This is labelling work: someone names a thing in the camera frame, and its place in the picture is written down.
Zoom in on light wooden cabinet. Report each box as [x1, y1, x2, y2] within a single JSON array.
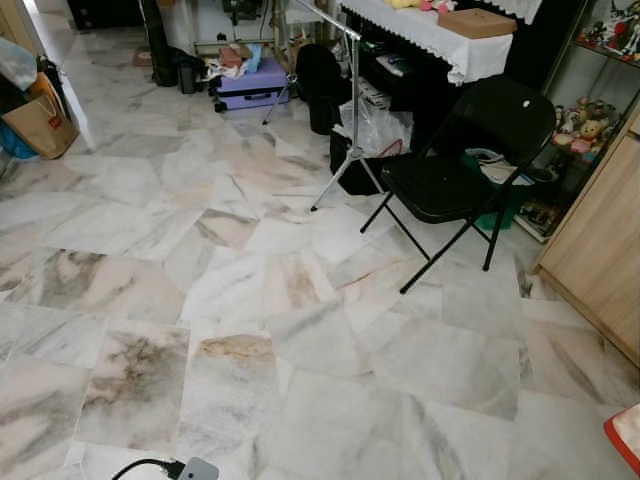
[[535, 106, 640, 367]]

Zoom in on yellow plush bear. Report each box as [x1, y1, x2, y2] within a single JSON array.
[[579, 119, 607, 143]]

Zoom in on green plastic bin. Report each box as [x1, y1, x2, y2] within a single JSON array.
[[473, 150, 533, 232]]

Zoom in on glass display shelf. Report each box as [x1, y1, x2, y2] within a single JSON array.
[[517, 0, 640, 244]]

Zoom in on marble folding table red edge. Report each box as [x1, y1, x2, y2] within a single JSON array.
[[603, 404, 640, 477]]

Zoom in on black folding chair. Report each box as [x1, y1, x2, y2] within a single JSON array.
[[360, 75, 557, 295]]

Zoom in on brown cardboard box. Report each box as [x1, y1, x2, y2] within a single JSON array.
[[437, 8, 518, 40]]

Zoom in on clear plastic bag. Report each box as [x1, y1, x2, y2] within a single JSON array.
[[338, 98, 414, 161]]

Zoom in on white lace tablecloth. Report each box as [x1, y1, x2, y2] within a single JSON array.
[[340, 0, 543, 86]]

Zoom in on silver tripod stand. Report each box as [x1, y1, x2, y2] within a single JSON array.
[[262, 0, 387, 213]]

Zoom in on black fabric bag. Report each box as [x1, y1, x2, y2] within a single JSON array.
[[295, 44, 352, 137]]

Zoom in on purple suitcase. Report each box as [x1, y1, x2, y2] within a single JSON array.
[[214, 57, 292, 112]]

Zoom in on pile of clothes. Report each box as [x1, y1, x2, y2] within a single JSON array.
[[205, 42, 267, 82]]

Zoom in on tall black stand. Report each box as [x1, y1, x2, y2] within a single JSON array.
[[139, 0, 180, 87]]

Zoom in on brown paper bag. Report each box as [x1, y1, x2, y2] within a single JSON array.
[[2, 93, 80, 161]]

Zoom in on blue bag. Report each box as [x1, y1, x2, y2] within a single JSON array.
[[0, 120, 38, 162]]

